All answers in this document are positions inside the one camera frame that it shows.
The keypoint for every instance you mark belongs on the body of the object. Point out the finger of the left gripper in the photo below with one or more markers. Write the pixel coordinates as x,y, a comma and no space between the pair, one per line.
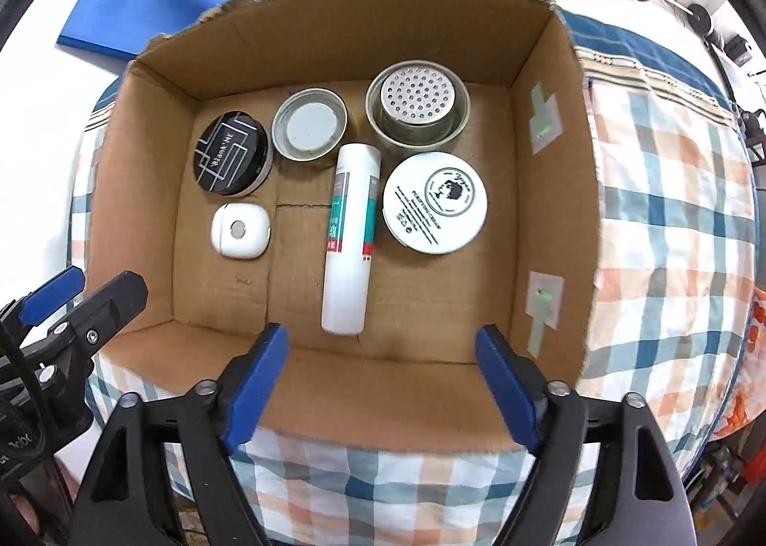
96,312
32,310

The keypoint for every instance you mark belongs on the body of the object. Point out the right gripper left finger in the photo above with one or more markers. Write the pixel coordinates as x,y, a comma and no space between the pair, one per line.
125,497

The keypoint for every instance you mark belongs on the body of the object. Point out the white rounded square case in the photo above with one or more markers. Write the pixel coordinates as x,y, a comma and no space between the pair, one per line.
240,230

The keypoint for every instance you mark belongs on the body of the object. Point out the white teal tube bottle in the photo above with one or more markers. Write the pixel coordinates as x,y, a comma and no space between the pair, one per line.
350,239

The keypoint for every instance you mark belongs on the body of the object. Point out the white cream jar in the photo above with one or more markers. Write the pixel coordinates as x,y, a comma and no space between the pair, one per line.
434,203

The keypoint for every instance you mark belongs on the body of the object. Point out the black round compact case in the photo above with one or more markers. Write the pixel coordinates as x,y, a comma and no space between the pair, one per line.
233,156

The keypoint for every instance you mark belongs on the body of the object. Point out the orange white cloth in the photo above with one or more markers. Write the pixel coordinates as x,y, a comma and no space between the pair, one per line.
747,400

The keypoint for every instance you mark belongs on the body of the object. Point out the plaid blue-bordered blanket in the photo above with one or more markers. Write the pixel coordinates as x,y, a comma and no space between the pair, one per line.
609,162

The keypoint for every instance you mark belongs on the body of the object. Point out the cardboard box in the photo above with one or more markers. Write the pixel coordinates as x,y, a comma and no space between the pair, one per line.
381,299

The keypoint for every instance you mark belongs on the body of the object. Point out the metal tin lid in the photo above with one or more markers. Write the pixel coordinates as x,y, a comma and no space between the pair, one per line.
309,125

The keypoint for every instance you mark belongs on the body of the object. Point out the metal perforated tin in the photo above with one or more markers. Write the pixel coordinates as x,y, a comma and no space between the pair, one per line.
417,106

